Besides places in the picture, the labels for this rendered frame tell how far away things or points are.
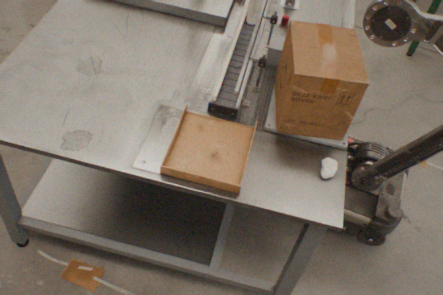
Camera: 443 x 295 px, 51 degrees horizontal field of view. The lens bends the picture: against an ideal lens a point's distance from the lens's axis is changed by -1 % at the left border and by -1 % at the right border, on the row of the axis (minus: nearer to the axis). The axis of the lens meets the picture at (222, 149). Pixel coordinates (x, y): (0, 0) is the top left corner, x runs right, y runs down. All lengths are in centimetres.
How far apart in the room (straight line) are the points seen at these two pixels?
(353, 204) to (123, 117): 122
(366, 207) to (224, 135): 98
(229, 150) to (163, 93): 35
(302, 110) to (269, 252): 97
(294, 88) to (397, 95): 201
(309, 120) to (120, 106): 67
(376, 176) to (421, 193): 66
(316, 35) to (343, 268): 123
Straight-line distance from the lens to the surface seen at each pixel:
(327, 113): 159
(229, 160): 154
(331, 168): 158
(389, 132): 314
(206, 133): 161
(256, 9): 203
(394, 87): 352
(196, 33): 206
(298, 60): 152
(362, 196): 239
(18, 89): 181
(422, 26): 183
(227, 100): 168
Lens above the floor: 201
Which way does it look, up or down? 48 degrees down
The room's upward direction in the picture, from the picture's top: 11 degrees clockwise
